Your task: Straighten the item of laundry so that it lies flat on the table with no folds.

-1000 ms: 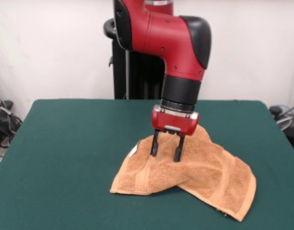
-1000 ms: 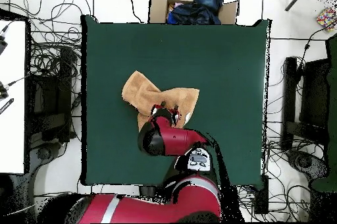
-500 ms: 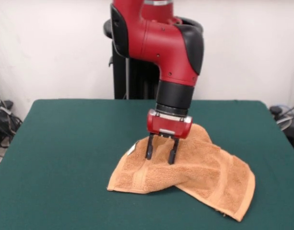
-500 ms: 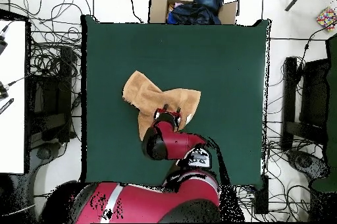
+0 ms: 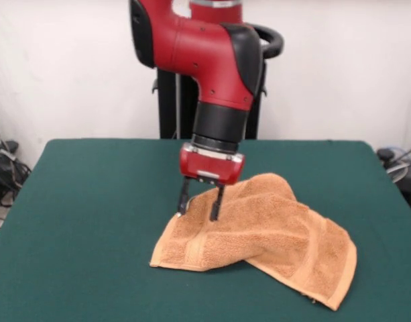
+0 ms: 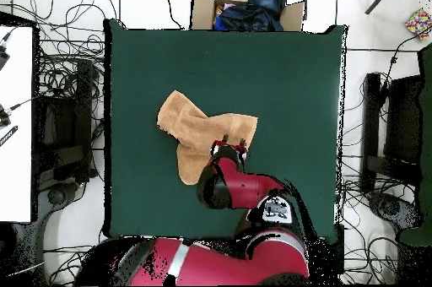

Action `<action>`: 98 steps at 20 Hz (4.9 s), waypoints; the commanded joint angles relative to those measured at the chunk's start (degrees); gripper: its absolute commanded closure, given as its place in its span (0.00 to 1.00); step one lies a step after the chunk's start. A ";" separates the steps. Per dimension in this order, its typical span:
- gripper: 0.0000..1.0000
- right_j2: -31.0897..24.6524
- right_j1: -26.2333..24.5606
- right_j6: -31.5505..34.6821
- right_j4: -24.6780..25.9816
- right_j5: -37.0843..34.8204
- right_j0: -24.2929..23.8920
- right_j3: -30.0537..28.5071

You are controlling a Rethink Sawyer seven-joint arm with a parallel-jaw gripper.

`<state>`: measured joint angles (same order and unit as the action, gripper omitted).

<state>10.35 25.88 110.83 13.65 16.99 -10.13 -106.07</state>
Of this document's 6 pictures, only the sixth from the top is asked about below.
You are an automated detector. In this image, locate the cardboard box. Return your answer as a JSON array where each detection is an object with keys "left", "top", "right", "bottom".
[{"left": 190, "top": 0, "right": 306, "bottom": 32}]

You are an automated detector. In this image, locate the black floor cable tangle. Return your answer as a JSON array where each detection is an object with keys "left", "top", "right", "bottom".
[
  {"left": 337, "top": 178, "right": 399, "bottom": 284},
  {"left": 30, "top": 0, "right": 117, "bottom": 99}
]

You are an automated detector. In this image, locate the white side table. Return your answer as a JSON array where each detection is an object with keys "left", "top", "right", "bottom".
[{"left": 0, "top": 24, "right": 35, "bottom": 223}]

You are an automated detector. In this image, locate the black frame stand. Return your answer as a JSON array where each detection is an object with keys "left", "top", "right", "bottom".
[
  {"left": 360, "top": 72, "right": 423, "bottom": 193},
  {"left": 33, "top": 60, "right": 99, "bottom": 187}
]

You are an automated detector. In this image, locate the dark green table cloth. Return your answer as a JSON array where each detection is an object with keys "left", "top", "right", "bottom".
[{"left": 103, "top": 18, "right": 348, "bottom": 239}]

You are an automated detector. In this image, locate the black slotted strip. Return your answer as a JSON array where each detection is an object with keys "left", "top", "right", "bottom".
[{"left": 0, "top": 125, "right": 19, "bottom": 148}]

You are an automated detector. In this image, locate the grey wheeled base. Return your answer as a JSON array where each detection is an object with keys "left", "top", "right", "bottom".
[
  {"left": 367, "top": 192, "right": 423, "bottom": 234},
  {"left": 36, "top": 181, "right": 85, "bottom": 227}
]

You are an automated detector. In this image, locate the green covered side table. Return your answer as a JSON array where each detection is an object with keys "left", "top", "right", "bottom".
[{"left": 397, "top": 43, "right": 432, "bottom": 247}]

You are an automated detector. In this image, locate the black camera device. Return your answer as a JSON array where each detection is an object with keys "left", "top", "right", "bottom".
[
  {"left": 0, "top": 103, "right": 13, "bottom": 128},
  {"left": 0, "top": 41, "right": 11, "bottom": 72}
]

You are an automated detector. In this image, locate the navy blue garment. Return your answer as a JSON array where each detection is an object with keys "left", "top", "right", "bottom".
[{"left": 213, "top": 2, "right": 284, "bottom": 32}]

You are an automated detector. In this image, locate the colourful patterned item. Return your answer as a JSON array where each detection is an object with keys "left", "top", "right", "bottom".
[{"left": 404, "top": 8, "right": 432, "bottom": 42}]

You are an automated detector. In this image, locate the tan terry towel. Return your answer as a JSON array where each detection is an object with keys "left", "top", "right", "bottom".
[{"left": 156, "top": 89, "right": 259, "bottom": 186}]

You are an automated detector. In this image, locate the black floor box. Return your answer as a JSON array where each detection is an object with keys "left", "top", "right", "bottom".
[{"left": 325, "top": 224, "right": 345, "bottom": 274}]

